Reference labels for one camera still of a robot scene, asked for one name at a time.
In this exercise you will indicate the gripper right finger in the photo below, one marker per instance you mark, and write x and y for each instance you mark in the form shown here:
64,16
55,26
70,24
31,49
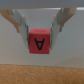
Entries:
60,20

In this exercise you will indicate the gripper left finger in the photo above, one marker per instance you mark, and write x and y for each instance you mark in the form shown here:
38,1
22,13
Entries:
20,24

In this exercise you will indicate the pink block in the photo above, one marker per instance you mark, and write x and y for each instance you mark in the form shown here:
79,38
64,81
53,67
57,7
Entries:
39,41

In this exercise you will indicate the white cabinet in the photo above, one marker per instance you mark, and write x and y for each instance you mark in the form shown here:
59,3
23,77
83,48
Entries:
66,46

